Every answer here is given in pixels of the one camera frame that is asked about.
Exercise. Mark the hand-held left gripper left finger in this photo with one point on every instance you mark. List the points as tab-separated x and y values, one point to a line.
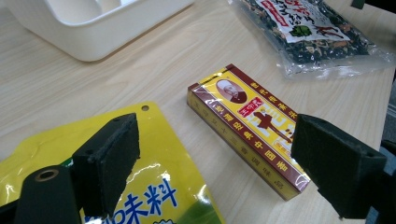
106	165

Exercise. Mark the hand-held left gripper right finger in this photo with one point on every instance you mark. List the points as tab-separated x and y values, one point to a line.
336	168

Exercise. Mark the yellow spouted seasoning pouch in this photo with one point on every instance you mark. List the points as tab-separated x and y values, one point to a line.
162	149

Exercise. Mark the yellow and red spice box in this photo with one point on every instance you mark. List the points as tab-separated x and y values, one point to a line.
249	124

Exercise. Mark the white plastic storage box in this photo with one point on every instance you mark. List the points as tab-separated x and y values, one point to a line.
77	40

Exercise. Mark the clear bag of dried vegetables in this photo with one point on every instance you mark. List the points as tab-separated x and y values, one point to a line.
311	31

